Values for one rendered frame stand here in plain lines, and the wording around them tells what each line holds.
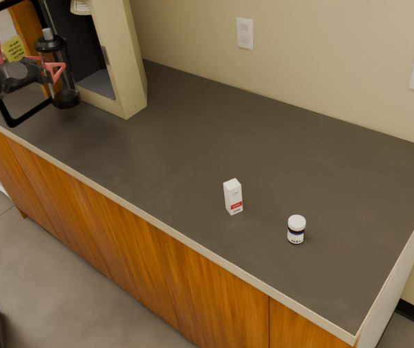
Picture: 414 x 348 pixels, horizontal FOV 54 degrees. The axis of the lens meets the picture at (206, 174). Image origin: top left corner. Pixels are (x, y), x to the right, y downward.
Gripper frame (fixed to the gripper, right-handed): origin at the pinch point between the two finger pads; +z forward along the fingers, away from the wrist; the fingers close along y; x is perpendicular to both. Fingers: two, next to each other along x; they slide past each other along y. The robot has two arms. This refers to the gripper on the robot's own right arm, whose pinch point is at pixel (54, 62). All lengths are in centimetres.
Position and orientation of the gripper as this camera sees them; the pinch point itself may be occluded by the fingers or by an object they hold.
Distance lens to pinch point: 152.8
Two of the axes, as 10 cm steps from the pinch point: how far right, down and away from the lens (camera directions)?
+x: 0.6, 7.7, 6.3
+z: 5.9, -5.4, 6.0
